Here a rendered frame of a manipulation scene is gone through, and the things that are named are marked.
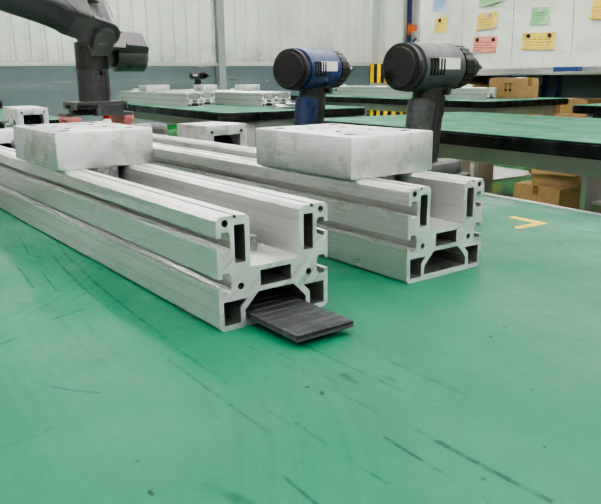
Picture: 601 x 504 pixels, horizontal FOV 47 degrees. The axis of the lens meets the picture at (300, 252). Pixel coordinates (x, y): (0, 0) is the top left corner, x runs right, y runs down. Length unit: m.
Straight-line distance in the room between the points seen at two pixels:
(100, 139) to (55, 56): 11.75
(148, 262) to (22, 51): 11.86
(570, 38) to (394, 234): 3.21
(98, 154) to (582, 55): 3.16
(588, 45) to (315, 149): 3.10
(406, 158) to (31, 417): 0.43
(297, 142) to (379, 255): 0.15
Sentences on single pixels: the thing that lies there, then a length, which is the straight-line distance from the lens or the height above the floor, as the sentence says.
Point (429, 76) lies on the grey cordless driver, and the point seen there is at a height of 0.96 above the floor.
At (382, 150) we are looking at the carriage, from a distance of 0.66.
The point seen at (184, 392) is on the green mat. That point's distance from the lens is 0.42.
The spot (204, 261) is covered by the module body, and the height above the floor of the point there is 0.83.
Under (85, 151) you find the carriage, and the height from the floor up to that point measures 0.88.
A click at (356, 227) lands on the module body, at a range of 0.65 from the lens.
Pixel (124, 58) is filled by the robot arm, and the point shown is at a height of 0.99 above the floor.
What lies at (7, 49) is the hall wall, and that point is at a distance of 12.38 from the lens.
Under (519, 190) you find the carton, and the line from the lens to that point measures 4.88.
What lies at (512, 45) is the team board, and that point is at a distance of 4.01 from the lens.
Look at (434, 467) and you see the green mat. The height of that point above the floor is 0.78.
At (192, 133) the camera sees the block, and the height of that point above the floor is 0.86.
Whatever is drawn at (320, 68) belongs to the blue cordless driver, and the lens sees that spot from 1.02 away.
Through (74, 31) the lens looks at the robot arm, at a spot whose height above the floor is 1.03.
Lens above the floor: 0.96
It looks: 14 degrees down
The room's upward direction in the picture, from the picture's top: 1 degrees counter-clockwise
